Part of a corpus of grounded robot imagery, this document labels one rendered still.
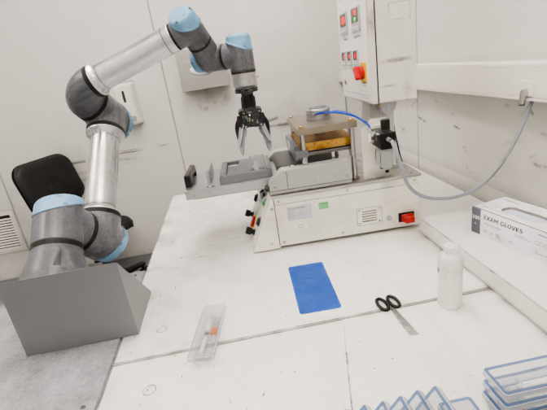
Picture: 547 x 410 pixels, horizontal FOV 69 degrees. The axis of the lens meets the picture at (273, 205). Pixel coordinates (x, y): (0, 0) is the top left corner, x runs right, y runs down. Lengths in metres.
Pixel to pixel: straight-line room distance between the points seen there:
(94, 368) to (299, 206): 0.68
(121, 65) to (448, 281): 1.01
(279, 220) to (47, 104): 2.10
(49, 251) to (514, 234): 1.09
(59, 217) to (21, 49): 2.05
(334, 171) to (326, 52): 1.75
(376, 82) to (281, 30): 1.69
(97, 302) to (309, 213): 0.63
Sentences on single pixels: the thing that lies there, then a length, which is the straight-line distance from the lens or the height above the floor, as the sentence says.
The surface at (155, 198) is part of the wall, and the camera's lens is 2.95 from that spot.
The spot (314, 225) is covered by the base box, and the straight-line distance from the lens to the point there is 1.23.
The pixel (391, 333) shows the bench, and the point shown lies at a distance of 0.89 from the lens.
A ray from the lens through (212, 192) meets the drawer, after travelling 1.24.
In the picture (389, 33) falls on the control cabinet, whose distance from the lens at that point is 1.20.
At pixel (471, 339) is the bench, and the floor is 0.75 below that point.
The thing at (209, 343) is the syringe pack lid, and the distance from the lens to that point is 0.89.
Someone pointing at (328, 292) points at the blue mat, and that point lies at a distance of 1.02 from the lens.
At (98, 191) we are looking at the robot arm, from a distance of 1.24.
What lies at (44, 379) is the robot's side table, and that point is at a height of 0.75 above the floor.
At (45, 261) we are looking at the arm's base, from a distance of 1.02.
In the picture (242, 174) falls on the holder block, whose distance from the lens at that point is 1.23.
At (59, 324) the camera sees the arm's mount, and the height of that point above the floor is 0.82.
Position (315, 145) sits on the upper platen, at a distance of 1.23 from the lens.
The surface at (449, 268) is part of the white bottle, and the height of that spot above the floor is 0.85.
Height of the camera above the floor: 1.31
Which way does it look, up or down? 20 degrees down
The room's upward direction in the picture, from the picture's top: 9 degrees counter-clockwise
